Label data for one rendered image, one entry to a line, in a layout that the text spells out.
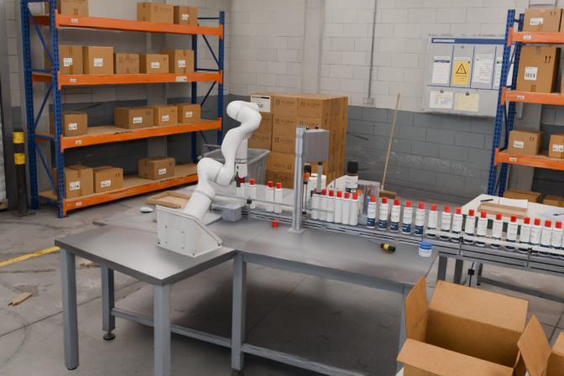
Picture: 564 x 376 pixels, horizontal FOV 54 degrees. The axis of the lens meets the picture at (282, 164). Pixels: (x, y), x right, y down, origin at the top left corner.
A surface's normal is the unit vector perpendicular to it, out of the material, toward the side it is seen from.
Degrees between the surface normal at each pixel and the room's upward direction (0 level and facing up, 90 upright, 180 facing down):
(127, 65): 90
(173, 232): 90
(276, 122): 90
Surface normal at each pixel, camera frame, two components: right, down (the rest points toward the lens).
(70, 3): 0.83, 0.14
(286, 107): -0.50, 0.15
